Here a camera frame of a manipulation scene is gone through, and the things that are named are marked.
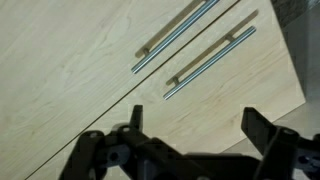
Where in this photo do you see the steel bar cabinet handle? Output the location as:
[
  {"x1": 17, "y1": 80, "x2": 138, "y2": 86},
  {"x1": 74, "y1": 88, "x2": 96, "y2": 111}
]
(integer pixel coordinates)
[
  {"x1": 162, "y1": 25, "x2": 258, "y2": 101},
  {"x1": 130, "y1": 0, "x2": 221, "y2": 75}
]

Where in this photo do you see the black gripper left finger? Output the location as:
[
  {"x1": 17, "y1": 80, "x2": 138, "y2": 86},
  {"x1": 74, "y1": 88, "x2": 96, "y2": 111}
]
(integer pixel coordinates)
[{"x1": 59, "y1": 104, "x2": 188, "y2": 180}]

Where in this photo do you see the light wood cabinet door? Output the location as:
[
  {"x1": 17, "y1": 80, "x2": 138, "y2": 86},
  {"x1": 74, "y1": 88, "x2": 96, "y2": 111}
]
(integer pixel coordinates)
[
  {"x1": 26, "y1": 0, "x2": 307, "y2": 180},
  {"x1": 0, "y1": 0, "x2": 241, "y2": 180}
]

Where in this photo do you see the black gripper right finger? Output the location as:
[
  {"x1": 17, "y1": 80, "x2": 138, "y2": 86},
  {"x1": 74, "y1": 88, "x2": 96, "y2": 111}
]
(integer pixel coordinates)
[{"x1": 240, "y1": 106, "x2": 320, "y2": 180}]

